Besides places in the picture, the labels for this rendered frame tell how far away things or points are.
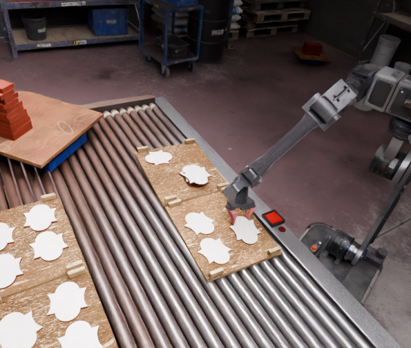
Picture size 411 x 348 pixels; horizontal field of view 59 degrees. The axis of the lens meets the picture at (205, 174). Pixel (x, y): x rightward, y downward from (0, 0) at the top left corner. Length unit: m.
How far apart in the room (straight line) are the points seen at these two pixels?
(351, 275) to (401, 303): 0.50
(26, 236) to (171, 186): 0.64
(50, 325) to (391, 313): 2.17
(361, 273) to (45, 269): 1.90
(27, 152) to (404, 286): 2.56
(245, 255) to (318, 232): 1.28
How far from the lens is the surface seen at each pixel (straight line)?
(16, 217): 1.65
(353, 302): 1.54
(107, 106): 2.30
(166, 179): 1.75
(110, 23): 5.76
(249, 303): 1.39
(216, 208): 1.64
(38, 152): 1.79
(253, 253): 1.50
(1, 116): 1.85
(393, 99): 1.73
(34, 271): 1.46
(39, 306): 1.37
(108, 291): 1.38
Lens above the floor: 2.08
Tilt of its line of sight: 39 degrees down
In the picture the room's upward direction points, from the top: 8 degrees clockwise
